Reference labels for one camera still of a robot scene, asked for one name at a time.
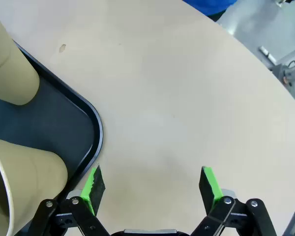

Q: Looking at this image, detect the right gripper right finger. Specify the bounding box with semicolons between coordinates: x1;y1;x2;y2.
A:
190;166;277;236

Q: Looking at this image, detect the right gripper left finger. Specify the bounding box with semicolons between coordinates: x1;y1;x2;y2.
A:
27;164;111;236

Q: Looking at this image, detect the brown cup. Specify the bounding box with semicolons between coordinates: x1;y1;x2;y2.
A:
0;7;41;106
0;137;69;236

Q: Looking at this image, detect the black plastic tray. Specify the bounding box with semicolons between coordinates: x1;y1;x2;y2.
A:
0;40;104;236

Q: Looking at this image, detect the person in blue shirt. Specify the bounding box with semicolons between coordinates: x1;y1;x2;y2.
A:
181;0;236;16

